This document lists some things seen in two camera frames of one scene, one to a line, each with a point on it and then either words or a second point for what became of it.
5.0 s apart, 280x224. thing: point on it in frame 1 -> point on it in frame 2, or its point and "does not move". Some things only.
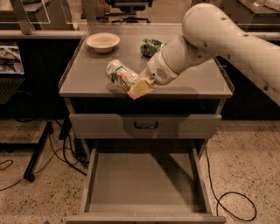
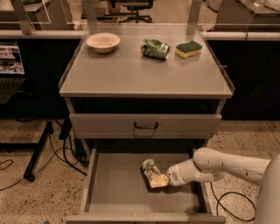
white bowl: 103,42 does not move
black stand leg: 37,148 does not move
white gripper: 157,71 -> 178,173
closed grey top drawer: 145,126 does not move
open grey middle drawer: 146,185 does not move
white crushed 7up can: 122,77 -> 150,169
